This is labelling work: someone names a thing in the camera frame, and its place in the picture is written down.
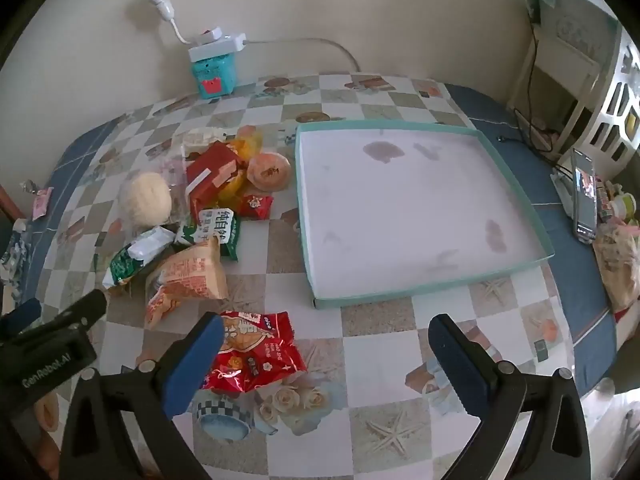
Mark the clear plastic bag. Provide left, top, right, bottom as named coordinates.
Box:
left=595, top=222, right=640, bottom=311

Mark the yellow cake packet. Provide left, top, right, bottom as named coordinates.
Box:
left=220, top=127, right=263, bottom=201

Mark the teal toy box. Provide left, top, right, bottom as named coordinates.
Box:
left=189, top=52, right=238, bottom=98

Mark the round bun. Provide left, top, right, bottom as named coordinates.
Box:
left=117, top=171, right=173, bottom=226

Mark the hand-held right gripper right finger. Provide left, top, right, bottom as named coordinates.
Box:
left=428, top=313, right=592, bottom=480

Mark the pink and white snack packet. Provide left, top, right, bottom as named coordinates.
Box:
left=150, top=155, right=192, bottom=221

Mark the green-edged wafer packet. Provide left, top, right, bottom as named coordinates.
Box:
left=102, top=226, right=177, bottom=290

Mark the white lattice panel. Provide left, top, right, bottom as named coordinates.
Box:
left=582, top=25, right=640, bottom=163

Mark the white power strip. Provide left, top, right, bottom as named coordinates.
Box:
left=188, top=30, right=247, bottom=61

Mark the white shelf rack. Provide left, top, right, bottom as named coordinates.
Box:
left=507, top=0, right=621, bottom=153

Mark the shallow teal cardboard tray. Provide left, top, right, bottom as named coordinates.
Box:
left=294, top=120, right=555, bottom=310

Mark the patterned blue cloth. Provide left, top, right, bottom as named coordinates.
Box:
left=0, top=220, right=31, bottom=306

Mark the white wall plug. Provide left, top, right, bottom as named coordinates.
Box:
left=142, top=0, right=193, bottom=46

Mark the red crinkly snack packet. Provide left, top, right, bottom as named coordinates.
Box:
left=206, top=310, right=308, bottom=396

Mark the checkered tablecloth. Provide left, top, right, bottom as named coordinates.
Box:
left=12, top=74, right=623, bottom=480

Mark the beige brick-print snack packet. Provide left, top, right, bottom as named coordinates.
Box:
left=144, top=236, right=230, bottom=331

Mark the green white biscuit packet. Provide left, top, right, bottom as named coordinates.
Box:
left=172, top=207, right=242, bottom=261

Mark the white phone stand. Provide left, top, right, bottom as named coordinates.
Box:
left=550, top=167, right=576, bottom=218

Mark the black cable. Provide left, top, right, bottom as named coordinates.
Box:
left=515, top=20, right=561, bottom=153

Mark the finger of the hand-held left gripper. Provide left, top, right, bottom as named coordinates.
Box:
left=30, top=290, right=109, bottom=335
left=0, top=298, right=44, bottom=339

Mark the small red candy packet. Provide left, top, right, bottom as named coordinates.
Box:
left=236, top=193, right=275, bottom=221

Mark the white power cable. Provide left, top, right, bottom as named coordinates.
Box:
left=242, top=36, right=361, bottom=73

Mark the round peach pastry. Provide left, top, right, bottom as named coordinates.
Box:
left=246, top=151, right=292, bottom=192

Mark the black smartphone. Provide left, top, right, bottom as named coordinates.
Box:
left=571, top=148, right=599, bottom=244

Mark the pink paper scrap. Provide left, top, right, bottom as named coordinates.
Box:
left=32, top=187, right=55, bottom=221

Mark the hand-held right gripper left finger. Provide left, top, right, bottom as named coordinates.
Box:
left=59, top=311, right=226, bottom=480

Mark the red white-striped snack packet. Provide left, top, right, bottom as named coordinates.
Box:
left=186, top=141, right=246, bottom=221

